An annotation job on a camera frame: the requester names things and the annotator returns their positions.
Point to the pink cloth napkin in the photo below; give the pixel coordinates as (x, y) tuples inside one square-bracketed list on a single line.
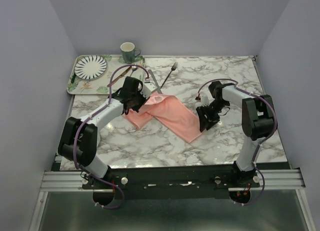
[(169, 111)]

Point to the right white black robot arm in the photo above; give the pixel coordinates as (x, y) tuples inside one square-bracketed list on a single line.
[(258, 118)]

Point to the aluminium rail frame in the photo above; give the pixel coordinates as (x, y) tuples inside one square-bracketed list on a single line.
[(278, 204)]

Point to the silver table knife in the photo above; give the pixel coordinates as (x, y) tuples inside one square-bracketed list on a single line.
[(158, 89)]

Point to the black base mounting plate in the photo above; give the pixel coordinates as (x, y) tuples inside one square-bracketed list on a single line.
[(176, 182)]

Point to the leaf pattern serving tray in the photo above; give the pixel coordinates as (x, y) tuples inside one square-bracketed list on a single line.
[(77, 86)]

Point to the green ceramic mug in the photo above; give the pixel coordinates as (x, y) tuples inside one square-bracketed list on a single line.
[(129, 52)]

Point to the black silver fork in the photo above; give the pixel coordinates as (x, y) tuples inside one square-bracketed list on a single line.
[(173, 68)]

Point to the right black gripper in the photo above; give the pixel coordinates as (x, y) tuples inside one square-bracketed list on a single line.
[(204, 122)]

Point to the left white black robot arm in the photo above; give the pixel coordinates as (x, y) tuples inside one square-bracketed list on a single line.
[(81, 136)]

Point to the silver spoon on tray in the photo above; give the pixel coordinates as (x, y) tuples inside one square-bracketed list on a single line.
[(133, 69)]

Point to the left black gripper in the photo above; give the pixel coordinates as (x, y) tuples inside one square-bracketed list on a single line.
[(143, 99)]

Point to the copper knife on tray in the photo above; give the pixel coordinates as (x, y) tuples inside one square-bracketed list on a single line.
[(119, 76)]

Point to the striped white plate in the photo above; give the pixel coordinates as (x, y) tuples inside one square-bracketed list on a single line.
[(90, 67)]

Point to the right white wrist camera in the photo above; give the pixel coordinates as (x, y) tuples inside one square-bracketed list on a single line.
[(202, 101)]

